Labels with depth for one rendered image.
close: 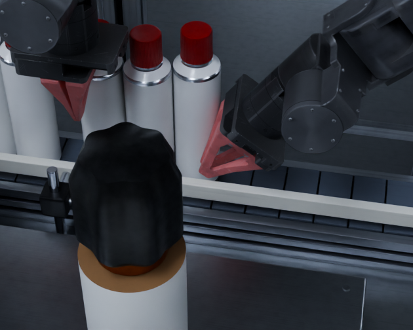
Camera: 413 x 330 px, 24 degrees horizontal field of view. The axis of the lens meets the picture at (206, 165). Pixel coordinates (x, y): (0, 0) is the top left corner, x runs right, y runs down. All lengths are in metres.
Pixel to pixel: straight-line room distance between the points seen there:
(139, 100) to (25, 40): 0.21
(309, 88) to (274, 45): 0.51
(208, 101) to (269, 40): 0.41
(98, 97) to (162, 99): 0.07
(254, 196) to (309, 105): 0.21
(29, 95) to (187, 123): 0.17
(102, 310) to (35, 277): 0.25
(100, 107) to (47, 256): 0.17
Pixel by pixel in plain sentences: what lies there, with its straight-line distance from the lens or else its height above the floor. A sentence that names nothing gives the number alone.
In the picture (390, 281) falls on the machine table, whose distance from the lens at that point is 1.08.
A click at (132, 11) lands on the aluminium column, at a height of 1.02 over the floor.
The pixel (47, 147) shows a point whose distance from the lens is 1.10.
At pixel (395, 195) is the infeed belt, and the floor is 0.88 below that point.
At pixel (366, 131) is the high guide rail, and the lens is 1.07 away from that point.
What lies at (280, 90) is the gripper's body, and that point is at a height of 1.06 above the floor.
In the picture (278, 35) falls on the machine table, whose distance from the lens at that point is 1.41.
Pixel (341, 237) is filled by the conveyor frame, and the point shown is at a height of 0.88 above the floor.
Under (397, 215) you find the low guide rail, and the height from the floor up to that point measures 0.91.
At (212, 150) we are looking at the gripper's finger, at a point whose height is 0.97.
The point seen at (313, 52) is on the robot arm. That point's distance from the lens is 0.93.
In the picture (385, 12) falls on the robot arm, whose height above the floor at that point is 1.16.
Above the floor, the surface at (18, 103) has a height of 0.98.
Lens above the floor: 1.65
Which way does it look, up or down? 43 degrees down
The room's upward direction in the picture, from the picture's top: straight up
